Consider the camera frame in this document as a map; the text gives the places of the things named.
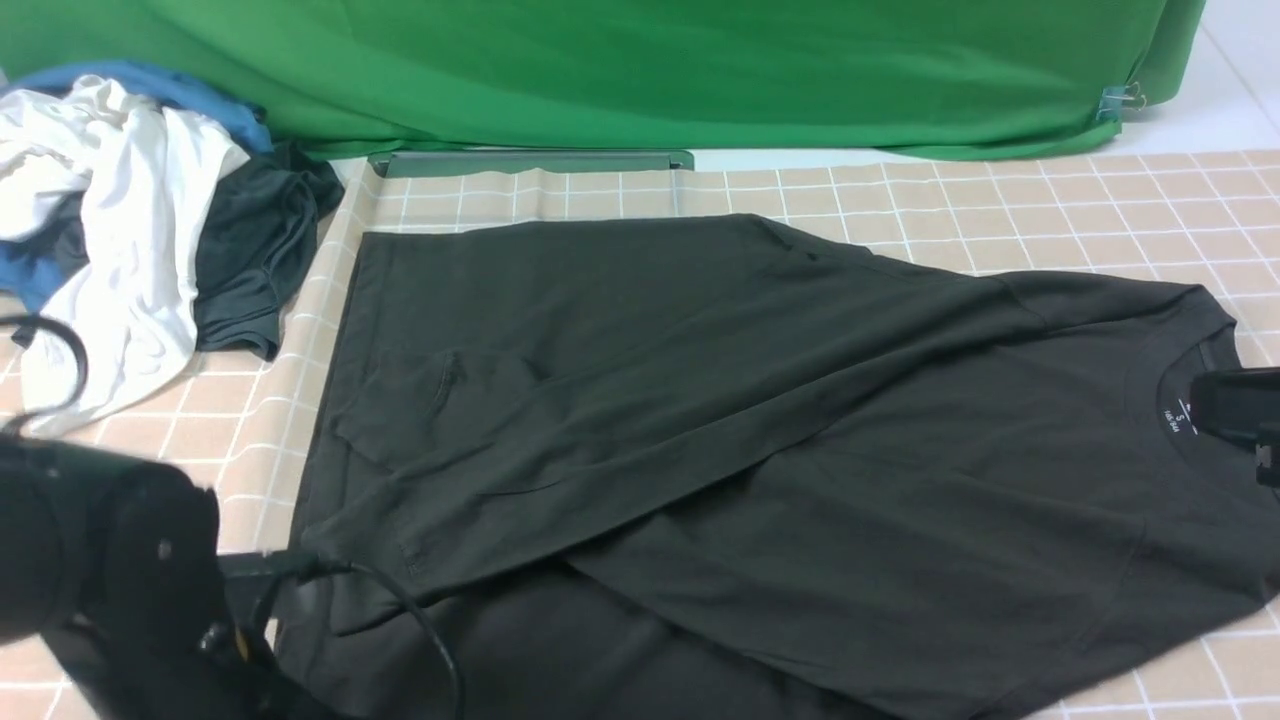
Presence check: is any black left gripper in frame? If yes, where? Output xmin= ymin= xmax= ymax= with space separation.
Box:
xmin=45 ymin=461 xmax=332 ymax=719

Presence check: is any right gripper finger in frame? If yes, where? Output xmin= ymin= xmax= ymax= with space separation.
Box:
xmin=1190 ymin=368 xmax=1279 ymax=488

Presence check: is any dark gray long-sleeved shirt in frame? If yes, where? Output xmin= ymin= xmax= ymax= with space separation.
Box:
xmin=291 ymin=215 xmax=1277 ymax=719

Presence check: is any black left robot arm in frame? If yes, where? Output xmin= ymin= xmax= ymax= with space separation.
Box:
xmin=1 ymin=438 xmax=337 ymax=719

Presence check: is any white crumpled shirt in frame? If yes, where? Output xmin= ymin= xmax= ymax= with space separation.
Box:
xmin=3 ymin=76 xmax=248 ymax=437

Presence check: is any beige checkered tablecloth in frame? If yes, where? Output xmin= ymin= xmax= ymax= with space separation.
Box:
xmin=0 ymin=150 xmax=1280 ymax=720

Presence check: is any metal binder clip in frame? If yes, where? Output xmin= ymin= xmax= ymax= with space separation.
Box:
xmin=1094 ymin=82 xmax=1148 ymax=123

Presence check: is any blue crumpled garment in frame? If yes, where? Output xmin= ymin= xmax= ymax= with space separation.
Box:
xmin=3 ymin=61 xmax=273 ymax=311

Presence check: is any dark teal crumpled garment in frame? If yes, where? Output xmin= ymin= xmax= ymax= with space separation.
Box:
xmin=1 ymin=142 xmax=346 ymax=361

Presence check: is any green backdrop cloth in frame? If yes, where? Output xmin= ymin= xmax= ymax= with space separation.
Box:
xmin=3 ymin=1 xmax=1204 ymax=161

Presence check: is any green metal bar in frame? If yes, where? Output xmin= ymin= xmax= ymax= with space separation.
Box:
xmin=367 ymin=149 xmax=695 ymax=179

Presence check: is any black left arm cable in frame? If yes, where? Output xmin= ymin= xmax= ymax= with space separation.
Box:
xmin=0 ymin=315 xmax=466 ymax=720

